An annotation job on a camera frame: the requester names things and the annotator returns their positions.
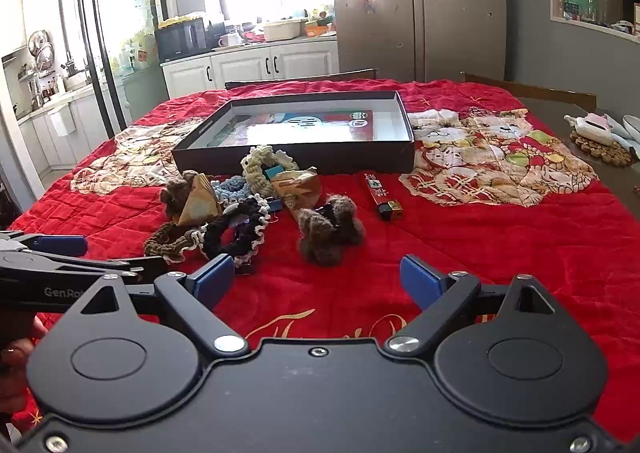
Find cream plastic basin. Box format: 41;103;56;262
262;19;308;41

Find red printed blanket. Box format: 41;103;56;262
7;78;640;444

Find blue crochet scrunchie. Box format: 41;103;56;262
210;176;253;206

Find black scrunchie white trim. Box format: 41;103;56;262
202;196;273;266

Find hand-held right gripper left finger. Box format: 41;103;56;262
80;254;251;354

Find gold triangular snack packet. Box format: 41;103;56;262
270;168;323;209
176;173;223;226

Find black microwave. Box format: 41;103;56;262
154;17;210;63

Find black cardboard box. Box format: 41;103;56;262
171;90;416;176

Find woven brown trivet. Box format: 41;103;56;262
570;130;633;166

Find person's left hand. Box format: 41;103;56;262
0;315;49;414

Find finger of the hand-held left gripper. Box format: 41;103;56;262
0;231;89;256
50;255;168;284

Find silver refrigerator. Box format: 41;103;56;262
330;0;508;83

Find grey kitchen base cabinets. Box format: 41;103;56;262
17;86;126;184

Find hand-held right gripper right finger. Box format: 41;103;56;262
385;254;558;354

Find fuzzy brown scrunchie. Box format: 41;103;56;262
295;194;367;266
160;170;201;221

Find olive brown crochet scrunchie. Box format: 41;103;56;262
144;223;208;265

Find white cabinet black handles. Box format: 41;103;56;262
160;36;341;99

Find cream crochet scrunchie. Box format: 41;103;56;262
241;144;300;194

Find black framed glass door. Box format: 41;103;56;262
74;0;168;134

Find red lighter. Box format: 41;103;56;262
364;172;405;221

